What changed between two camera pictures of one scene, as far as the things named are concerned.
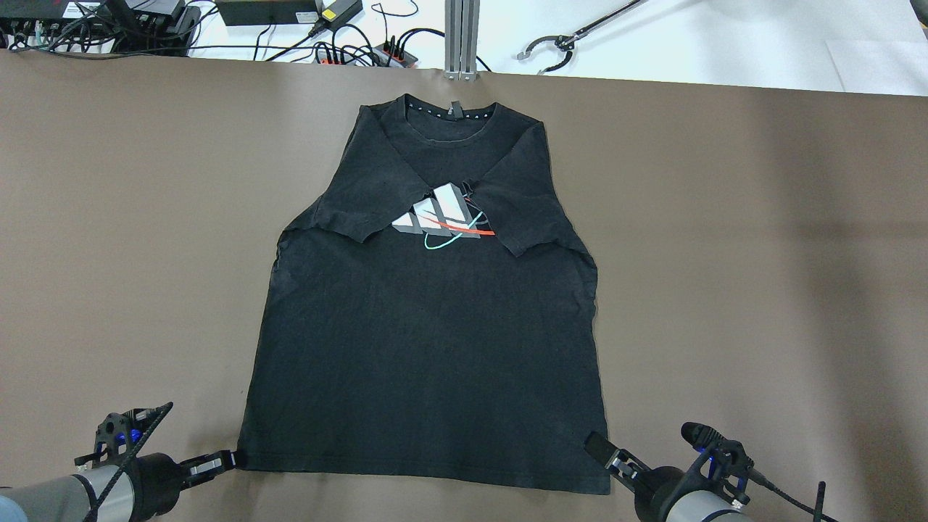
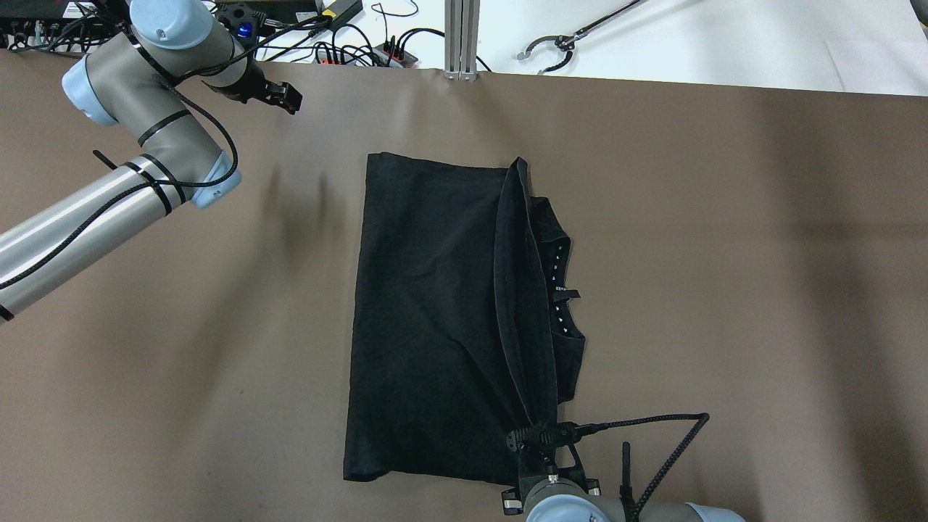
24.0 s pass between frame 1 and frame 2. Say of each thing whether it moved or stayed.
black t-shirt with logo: moved
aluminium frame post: stayed
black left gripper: moved
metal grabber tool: stayed
